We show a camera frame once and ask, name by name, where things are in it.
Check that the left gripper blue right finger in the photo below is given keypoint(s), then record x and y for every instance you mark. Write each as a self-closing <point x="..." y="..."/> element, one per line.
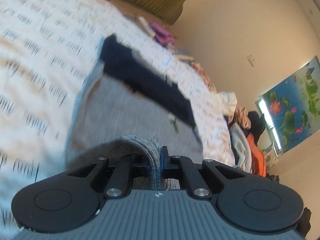
<point x="189" y="175"/>

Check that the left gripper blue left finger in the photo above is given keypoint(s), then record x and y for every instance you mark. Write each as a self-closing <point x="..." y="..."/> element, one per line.
<point x="127" y="170"/>

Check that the grey navy knit sweater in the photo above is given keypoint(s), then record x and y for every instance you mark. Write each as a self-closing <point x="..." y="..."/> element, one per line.
<point x="128" y="108"/>

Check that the light blue garment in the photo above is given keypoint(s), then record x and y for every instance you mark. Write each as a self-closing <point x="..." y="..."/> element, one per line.
<point x="241" y="148"/>

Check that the orange garment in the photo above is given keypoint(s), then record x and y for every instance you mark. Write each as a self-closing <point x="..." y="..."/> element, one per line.
<point x="258" y="158"/>

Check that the peach crumpled garment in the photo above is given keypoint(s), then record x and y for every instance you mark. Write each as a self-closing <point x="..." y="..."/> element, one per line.
<point x="241" y="117"/>

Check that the black garment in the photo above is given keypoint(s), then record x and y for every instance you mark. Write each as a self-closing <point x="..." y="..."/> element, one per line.
<point x="257" y="125"/>

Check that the white quilted garment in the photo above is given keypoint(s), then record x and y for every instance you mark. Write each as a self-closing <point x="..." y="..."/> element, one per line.
<point x="227" y="103"/>

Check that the red floral pillow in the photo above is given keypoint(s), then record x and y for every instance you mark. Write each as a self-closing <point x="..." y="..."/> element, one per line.
<point x="204" y="76"/>

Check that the lotus flower curtain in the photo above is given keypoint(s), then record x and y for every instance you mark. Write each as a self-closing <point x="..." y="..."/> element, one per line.
<point x="291" y="108"/>

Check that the purple garment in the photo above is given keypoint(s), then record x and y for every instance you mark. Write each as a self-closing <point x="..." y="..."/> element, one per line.
<point x="162" y="35"/>

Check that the white power strip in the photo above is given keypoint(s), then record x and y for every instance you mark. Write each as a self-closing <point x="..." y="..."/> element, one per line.
<point x="146" y="26"/>

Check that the white script-print bedspread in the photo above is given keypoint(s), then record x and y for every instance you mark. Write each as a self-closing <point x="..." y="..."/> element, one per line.
<point x="49" y="50"/>

